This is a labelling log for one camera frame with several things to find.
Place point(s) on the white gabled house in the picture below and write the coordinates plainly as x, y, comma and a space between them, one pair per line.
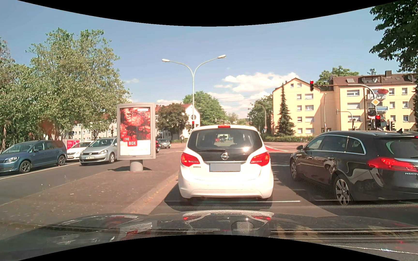
191, 118

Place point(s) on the green tree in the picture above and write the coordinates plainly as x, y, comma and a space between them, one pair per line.
205, 107

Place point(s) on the white hatchback car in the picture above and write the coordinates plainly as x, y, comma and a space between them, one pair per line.
225, 163

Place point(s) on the dark-leaved tree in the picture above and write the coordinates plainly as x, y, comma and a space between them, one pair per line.
171, 118

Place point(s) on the dark car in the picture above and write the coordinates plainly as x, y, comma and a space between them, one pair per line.
164, 143

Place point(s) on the red poster billboard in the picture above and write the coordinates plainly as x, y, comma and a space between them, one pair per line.
135, 131

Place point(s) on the dark conifer tree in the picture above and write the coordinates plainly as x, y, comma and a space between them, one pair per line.
284, 116

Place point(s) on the green hedge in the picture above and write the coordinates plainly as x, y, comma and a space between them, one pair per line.
288, 139

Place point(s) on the car's own bonnet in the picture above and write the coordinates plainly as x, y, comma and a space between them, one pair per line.
209, 226

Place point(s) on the grey asphalt road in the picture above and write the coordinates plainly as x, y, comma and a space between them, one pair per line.
296, 181

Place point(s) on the road markings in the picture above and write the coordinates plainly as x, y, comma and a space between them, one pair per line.
285, 201

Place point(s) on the silver minivan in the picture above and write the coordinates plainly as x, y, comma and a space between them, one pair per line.
100, 150

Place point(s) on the pale building behind trees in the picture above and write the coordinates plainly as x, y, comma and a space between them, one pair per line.
89, 133

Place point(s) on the cream apartment building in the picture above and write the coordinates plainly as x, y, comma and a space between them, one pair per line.
339, 105

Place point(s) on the tree behind apartment building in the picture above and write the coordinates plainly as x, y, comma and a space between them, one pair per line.
334, 74

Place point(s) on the paved traffic island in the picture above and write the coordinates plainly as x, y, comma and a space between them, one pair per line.
85, 192

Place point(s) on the black estate car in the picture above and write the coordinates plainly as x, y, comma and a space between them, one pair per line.
368, 166

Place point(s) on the large green trees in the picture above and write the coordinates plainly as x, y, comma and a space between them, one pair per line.
49, 87

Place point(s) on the traffic light with signs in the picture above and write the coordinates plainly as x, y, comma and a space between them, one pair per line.
377, 116

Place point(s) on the blue minivan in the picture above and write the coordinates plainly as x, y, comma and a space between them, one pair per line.
25, 155

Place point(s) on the overhanging tree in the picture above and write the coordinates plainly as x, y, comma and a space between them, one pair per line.
408, 32

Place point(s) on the trees behind lamp post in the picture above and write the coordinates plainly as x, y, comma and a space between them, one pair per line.
261, 114

